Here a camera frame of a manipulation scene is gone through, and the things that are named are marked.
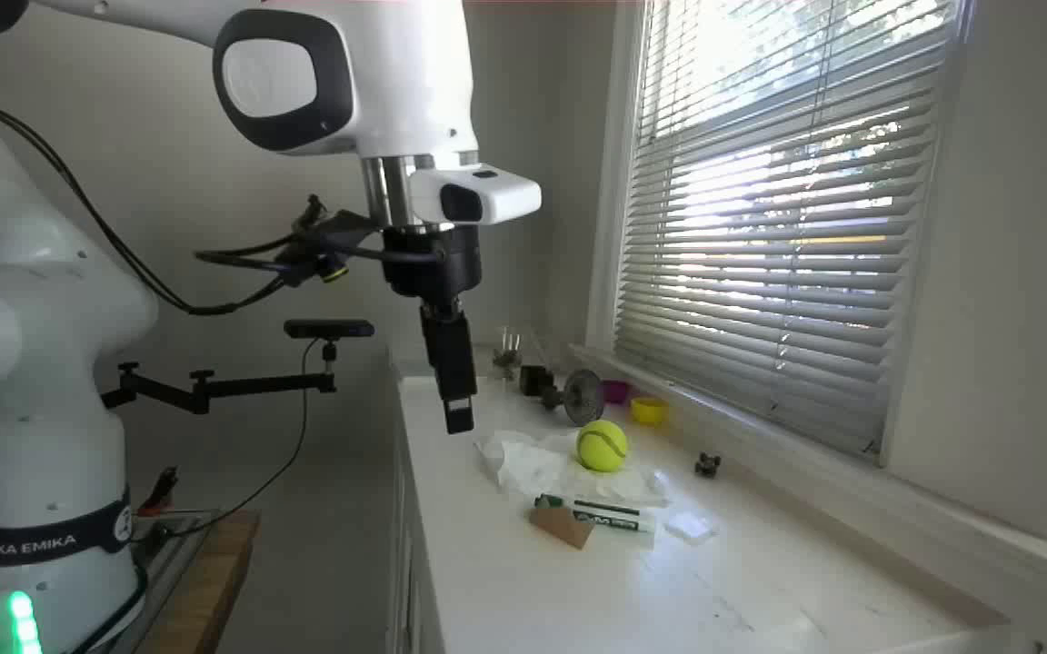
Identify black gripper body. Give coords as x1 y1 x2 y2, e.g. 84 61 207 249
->
379 223 488 369

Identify small wooden block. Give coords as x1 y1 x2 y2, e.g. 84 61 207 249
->
528 498 597 554

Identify clear plastic cup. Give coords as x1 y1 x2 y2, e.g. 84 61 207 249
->
490 323 528 383

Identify small yellow cup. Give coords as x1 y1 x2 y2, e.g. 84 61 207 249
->
626 394 672 432

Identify small black flat object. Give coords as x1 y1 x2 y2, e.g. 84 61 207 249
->
515 359 552 399

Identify crumpled white cloth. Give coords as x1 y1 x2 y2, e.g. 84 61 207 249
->
473 431 672 508

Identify yellow-green tennis ball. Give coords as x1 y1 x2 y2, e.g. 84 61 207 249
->
573 420 633 478

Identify green and white marker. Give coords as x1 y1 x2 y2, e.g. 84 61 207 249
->
531 492 662 543

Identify small white plastic piece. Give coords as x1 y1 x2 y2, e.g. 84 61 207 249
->
662 504 722 546

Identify red and black clamp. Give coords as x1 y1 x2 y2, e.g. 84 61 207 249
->
139 466 182 523

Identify wooden bench top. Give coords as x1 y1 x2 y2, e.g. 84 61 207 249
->
134 504 265 654

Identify white window blind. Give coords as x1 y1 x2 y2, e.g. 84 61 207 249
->
610 0 969 461

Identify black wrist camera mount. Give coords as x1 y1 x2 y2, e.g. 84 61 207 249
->
191 198 384 290

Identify black camera on stand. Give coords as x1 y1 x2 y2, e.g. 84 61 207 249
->
279 317 379 346

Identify thin black camera cable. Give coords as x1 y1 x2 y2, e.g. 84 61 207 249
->
162 343 316 540

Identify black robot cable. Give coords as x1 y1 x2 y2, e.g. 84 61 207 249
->
0 99 307 320

